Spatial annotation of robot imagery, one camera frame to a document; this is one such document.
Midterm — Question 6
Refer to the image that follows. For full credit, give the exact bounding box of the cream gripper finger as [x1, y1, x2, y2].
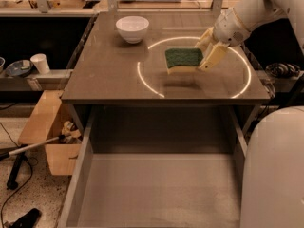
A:
[197, 42, 229, 71]
[195, 28, 214, 52]

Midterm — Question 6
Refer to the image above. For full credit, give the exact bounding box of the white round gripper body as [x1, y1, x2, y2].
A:
[213, 8, 251, 47]

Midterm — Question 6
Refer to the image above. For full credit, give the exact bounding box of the green and yellow sponge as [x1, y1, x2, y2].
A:
[164, 48, 203, 74]

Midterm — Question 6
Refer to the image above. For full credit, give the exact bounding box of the grey cabinet with dark top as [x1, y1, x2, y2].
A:
[62, 10, 270, 125]

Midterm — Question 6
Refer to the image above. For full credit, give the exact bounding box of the open grey top drawer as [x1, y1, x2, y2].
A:
[58, 106, 246, 228]

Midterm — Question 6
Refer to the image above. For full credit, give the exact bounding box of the white ceramic bowl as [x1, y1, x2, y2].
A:
[116, 16, 149, 44]

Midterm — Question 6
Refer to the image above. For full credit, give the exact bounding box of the low side shelf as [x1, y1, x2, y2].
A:
[0, 69, 73, 92]

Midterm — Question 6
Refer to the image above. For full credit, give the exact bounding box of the crumpled paper in box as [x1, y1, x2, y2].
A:
[61, 121, 82, 144]

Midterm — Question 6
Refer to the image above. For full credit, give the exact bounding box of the white paper cup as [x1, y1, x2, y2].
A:
[30, 53, 50, 74]

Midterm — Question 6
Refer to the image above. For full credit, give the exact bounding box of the grey metal rod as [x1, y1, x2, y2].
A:
[0, 135, 65, 161]

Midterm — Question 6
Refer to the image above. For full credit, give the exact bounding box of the cardboard box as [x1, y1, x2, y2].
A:
[18, 90, 81, 176]

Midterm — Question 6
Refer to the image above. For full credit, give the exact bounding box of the dark blue plate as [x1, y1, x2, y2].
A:
[5, 60, 33, 77]

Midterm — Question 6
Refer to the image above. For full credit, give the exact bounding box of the black tripod stand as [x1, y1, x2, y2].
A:
[7, 153, 25, 190]

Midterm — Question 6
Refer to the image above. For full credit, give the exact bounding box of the black object on floor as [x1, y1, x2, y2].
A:
[9, 208, 41, 228]

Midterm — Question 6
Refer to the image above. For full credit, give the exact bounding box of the coiled black cable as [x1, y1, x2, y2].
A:
[265, 62, 302, 80]

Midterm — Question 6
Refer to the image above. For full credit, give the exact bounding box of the black floor cable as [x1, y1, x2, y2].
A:
[0, 121, 35, 228]

